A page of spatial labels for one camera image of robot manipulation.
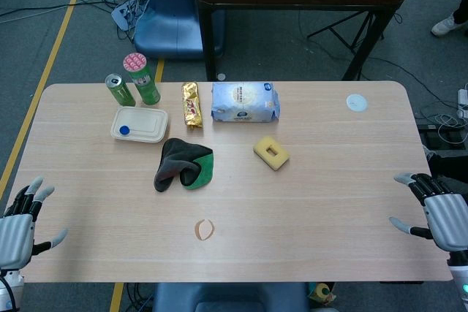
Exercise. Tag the gold snack packet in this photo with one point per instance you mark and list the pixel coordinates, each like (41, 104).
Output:
(192, 105)

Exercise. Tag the yellow tape roll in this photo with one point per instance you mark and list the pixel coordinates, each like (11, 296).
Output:
(323, 293)

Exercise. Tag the beige lidded lunch box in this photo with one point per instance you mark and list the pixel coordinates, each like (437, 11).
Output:
(144, 123)

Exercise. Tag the blue machine base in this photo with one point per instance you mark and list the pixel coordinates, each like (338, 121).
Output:
(168, 27)

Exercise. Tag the yellow sponge with hole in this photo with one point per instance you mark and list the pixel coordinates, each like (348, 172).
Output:
(279, 160)

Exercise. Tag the blue tissue pack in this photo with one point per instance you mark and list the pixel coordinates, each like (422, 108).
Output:
(245, 102)

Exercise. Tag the black floor base plate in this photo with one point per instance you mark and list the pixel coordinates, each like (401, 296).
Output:
(431, 140)

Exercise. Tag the green chips tube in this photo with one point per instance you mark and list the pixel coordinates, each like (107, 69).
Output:
(145, 85)

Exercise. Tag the blue bottle cap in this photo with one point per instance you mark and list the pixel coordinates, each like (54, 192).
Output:
(124, 130)

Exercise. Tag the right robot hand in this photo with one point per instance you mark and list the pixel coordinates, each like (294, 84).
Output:
(449, 220)

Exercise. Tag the white shoe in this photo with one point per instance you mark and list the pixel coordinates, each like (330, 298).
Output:
(444, 26)

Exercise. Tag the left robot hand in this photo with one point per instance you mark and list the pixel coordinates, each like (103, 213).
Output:
(16, 231)

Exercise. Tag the green drink can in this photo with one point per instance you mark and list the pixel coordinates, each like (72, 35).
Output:
(121, 93)

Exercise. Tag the white power strip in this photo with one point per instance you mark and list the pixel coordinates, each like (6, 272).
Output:
(463, 102)

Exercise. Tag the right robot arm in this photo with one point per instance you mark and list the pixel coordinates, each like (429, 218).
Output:
(460, 275)

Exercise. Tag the small white floor disc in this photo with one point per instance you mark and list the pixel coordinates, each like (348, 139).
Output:
(222, 76)

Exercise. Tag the green and black cloth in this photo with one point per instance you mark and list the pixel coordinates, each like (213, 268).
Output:
(175, 160)

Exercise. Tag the blue robot torso base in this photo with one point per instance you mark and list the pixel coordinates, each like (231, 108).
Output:
(226, 297)

